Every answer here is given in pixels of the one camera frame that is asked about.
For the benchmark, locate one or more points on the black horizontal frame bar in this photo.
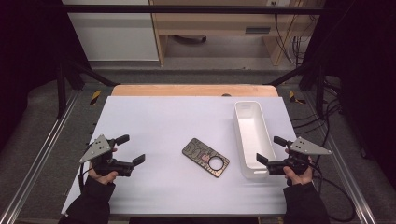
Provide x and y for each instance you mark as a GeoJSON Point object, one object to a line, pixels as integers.
{"type": "Point", "coordinates": [186, 8]}

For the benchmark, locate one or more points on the dark curtain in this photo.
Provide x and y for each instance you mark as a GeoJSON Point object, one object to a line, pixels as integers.
{"type": "Point", "coordinates": [28, 62]}
{"type": "Point", "coordinates": [367, 77]}

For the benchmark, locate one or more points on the white cabinet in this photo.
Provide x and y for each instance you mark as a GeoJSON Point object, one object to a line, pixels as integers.
{"type": "Point", "coordinates": [115, 34]}

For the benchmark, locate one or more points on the black metal stand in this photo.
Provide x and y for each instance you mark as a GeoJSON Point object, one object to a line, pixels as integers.
{"type": "Point", "coordinates": [319, 90]}
{"type": "Point", "coordinates": [61, 90]}

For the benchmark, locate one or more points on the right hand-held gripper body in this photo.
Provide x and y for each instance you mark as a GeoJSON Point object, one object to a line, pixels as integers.
{"type": "Point", "coordinates": [306, 148]}

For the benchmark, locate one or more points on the aluminium rail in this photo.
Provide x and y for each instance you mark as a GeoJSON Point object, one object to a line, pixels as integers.
{"type": "Point", "coordinates": [37, 161]}
{"type": "Point", "coordinates": [348, 174]}

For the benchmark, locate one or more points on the person's right hand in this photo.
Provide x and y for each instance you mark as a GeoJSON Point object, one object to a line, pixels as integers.
{"type": "Point", "coordinates": [300, 179]}

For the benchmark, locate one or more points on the light wooden desk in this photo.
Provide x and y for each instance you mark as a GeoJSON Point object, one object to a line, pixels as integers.
{"type": "Point", "coordinates": [211, 21]}

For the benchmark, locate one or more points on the wooden table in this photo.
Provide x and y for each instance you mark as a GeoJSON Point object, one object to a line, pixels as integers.
{"type": "Point", "coordinates": [186, 90]}

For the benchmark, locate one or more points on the yellow black hazard tape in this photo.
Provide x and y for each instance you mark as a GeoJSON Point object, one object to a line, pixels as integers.
{"type": "Point", "coordinates": [95, 97]}
{"type": "Point", "coordinates": [293, 97]}

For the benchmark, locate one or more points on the person's left hand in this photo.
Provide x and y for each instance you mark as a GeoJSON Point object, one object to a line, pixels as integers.
{"type": "Point", "coordinates": [104, 179]}

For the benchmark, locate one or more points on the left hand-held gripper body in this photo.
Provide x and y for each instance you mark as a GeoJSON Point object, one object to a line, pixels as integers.
{"type": "Point", "coordinates": [99, 149]}

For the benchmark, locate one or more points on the dark patterned phone case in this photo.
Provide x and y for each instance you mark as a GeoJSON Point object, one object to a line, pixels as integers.
{"type": "Point", "coordinates": [197, 152]}

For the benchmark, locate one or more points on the white oblong plastic bin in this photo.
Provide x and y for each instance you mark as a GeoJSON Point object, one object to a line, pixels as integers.
{"type": "Point", "coordinates": [253, 133]}

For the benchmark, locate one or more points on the grey desk label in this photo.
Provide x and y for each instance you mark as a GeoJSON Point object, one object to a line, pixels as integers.
{"type": "Point", "coordinates": [257, 30]}

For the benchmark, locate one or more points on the white table mat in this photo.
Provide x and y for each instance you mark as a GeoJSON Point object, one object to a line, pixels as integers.
{"type": "Point", "coordinates": [162, 124]}

